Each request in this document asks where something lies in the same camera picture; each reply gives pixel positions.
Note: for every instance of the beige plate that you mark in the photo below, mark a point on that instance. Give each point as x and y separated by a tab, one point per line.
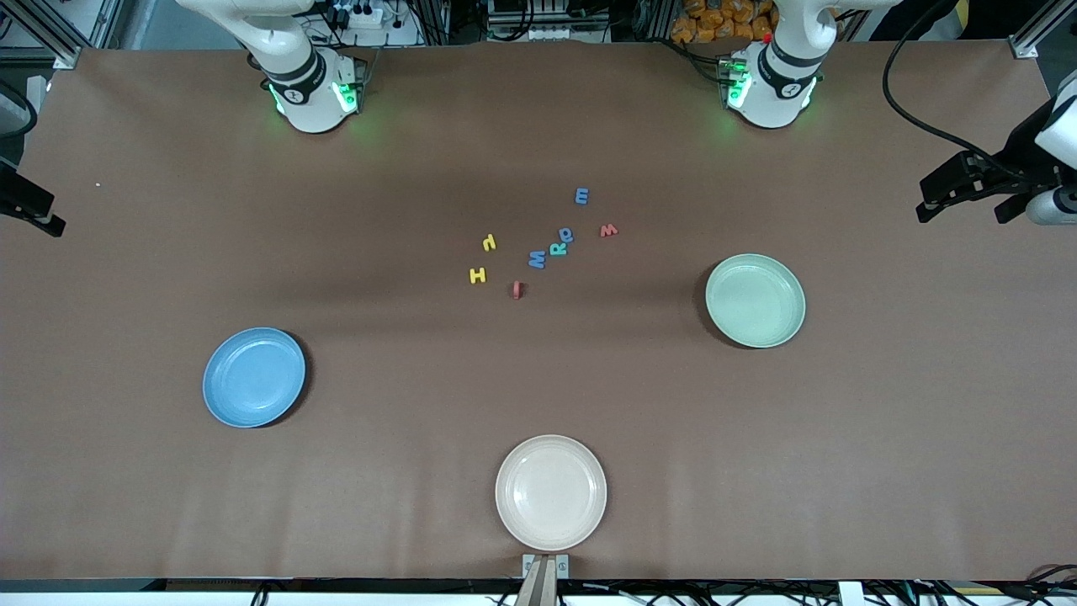
551	492

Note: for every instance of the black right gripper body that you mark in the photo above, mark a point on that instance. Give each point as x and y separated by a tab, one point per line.
18	199

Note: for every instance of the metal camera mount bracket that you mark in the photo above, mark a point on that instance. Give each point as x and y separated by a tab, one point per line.
545	581

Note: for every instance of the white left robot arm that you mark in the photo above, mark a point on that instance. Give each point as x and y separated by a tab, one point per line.
770	93

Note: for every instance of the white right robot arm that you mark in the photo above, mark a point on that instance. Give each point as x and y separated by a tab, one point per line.
307	101

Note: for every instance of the bag of orange objects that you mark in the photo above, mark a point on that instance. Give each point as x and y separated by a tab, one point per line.
715	21

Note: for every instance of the aluminium frame profile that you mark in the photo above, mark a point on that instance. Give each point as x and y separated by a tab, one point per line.
1022	49
67	57

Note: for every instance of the blue plate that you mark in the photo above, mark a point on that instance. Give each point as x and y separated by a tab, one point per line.
252	379

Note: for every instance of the white power strip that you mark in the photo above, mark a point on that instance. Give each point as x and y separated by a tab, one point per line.
362	13

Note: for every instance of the green plate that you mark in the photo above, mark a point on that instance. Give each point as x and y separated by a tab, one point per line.
756	301

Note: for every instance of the blue foam capital M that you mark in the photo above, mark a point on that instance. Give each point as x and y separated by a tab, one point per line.
537	259

